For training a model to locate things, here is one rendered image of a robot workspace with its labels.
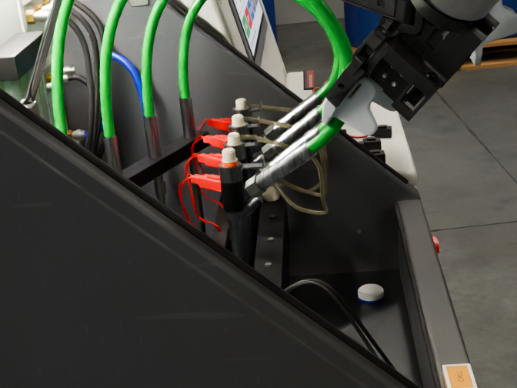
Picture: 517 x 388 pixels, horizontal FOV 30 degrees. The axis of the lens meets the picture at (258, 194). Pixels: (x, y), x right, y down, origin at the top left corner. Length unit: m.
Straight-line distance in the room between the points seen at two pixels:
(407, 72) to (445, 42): 0.04
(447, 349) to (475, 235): 2.59
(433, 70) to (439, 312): 0.39
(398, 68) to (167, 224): 0.25
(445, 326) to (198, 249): 0.42
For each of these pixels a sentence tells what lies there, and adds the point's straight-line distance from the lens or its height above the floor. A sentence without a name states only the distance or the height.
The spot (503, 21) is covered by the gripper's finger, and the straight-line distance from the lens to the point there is 1.12.
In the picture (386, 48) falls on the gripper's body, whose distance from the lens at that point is 0.89.
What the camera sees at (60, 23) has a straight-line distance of 1.14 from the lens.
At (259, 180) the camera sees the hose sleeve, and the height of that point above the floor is 1.16.
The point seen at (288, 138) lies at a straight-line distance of 1.32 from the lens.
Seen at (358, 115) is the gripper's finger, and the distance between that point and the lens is 0.96.
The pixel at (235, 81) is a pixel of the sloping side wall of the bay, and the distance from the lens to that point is 1.46.
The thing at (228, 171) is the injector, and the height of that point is 1.13.
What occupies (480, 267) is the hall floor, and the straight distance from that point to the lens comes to 3.46.
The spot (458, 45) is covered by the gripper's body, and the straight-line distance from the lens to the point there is 0.88.
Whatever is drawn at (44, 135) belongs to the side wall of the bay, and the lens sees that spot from 0.82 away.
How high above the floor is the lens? 1.52
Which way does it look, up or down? 21 degrees down
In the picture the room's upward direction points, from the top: 6 degrees counter-clockwise
